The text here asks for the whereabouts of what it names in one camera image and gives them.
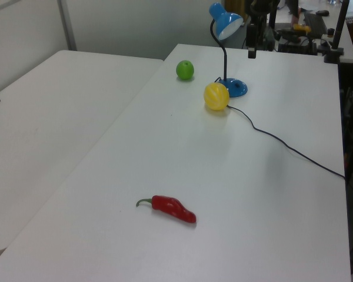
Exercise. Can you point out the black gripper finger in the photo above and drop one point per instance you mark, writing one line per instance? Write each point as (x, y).
(250, 54)
(254, 54)

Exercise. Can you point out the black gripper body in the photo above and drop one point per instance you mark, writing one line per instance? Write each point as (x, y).
(251, 36)

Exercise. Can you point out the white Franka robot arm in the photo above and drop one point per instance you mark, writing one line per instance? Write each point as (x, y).
(259, 10)

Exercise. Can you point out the blue desk lamp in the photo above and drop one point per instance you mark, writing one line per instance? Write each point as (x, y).
(234, 87)

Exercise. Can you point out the yellow object on desk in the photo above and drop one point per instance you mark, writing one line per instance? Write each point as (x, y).
(301, 28)

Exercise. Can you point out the yellow striped toy melon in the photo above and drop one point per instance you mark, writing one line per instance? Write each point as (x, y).
(216, 96)

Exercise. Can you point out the black keyboard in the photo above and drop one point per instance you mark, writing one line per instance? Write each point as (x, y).
(315, 25)

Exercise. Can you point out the green toy apple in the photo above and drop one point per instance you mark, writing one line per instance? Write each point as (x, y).
(184, 70)

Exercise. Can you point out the black computer mouse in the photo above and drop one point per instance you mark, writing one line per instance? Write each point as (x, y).
(322, 12)

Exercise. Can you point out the red toy chili pepper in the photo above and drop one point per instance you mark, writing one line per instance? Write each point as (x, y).
(172, 208)

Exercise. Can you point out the black camera pole with clamp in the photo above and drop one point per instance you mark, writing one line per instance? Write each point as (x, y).
(339, 32)

